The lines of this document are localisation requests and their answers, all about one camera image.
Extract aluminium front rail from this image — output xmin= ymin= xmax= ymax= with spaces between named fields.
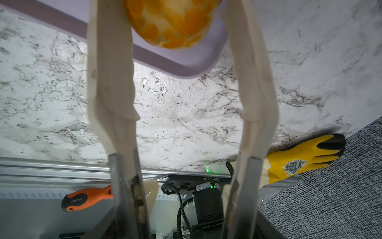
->
xmin=1 ymin=157 xmax=230 ymax=199

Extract yellow work glove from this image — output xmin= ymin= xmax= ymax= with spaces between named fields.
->
xmin=259 ymin=133 xmax=346 ymax=188

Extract braided bread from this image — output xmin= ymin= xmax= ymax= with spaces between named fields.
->
xmin=124 ymin=0 xmax=221 ymax=50

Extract metal tongs with white tips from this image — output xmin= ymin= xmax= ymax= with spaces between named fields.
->
xmin=87 ymin=1 xmax=279 ymax=239

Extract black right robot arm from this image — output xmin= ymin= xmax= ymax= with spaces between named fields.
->
xmin=161 ymin=174 xmax=231 ymax=239

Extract orange handled screwdriver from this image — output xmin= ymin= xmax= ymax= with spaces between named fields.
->
xmin=61 ymin=185 xmax=113 ymax=212

